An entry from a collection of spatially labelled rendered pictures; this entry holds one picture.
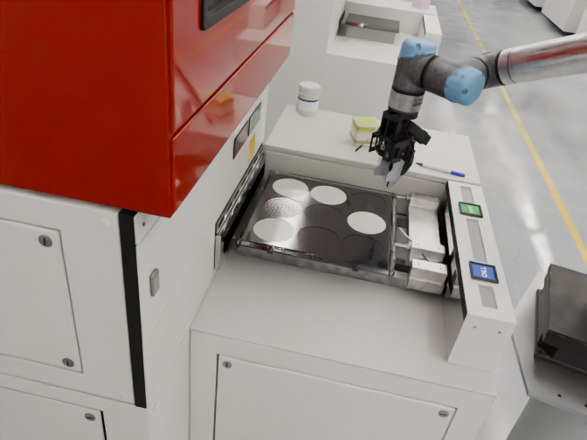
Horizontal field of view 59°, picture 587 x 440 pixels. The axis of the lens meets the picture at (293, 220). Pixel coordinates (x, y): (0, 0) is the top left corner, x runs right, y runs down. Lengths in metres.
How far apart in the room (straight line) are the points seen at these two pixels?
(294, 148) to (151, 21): 0.96
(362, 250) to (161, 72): 0.76
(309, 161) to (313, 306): 0.49
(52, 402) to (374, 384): 0.61
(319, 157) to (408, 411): 0.73
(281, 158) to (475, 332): 0.75
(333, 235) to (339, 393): 0.37
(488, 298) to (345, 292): 0.32
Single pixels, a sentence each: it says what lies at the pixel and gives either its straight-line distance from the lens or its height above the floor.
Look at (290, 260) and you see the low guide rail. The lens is 1.26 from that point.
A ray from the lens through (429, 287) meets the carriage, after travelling 1.23.
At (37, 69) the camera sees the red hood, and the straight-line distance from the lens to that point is 0.68.
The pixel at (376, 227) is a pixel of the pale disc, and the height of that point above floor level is 0.90.
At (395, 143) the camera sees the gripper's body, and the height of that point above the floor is 1.14.
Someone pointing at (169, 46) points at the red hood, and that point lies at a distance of 0.60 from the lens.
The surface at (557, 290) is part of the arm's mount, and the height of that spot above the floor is 0.91.
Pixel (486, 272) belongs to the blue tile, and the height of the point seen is 0.96.
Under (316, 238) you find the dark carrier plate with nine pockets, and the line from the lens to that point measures 1.24.
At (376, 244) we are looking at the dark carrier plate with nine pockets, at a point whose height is 0.90.
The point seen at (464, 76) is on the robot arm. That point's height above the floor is 1.32.
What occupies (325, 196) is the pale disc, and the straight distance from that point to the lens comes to 1.41.
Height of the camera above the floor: 1.61
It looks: 33 degrees down
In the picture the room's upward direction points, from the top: 8 degrees clockwise
